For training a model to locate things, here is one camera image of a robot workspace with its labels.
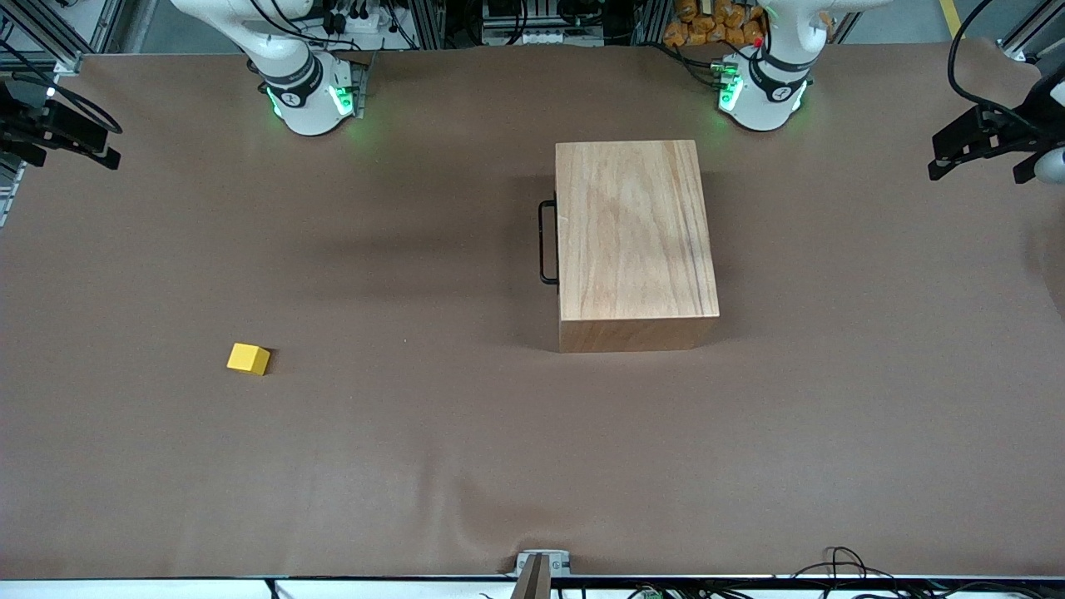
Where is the white power strip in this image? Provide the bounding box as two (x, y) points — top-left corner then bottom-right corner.
(320, 7), (392, 36)
(483, 29), (604, 47)

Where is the pile of orange objects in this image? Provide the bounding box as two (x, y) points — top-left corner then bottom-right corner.
(663, 0), (768, 48)

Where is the brown table cover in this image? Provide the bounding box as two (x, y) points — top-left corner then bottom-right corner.
(0, 37), (1065, 581)

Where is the aluminium frame profile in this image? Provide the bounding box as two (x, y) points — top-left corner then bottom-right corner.
(994, 0), (1065, 63)
(406, 0), (450, 49)
(0, 0), (126, 74)

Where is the metal connector plate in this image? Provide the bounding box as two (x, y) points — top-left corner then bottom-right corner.
(348, 52), (373, 117)

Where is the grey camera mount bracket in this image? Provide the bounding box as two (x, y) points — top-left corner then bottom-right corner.
(513, 549), (572, 599)

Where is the wooden drawer with black handle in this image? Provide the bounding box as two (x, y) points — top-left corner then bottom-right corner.
(537, 198), (560, 286)

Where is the yellow block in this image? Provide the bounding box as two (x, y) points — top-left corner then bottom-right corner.
(226, 343), (272, 376)

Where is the black cable bundle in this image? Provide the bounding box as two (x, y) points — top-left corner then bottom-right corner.
(790, 545), (916, 599)

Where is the wooden drawer cabinet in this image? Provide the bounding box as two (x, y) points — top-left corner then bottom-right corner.
(555, 140), (721, 354)

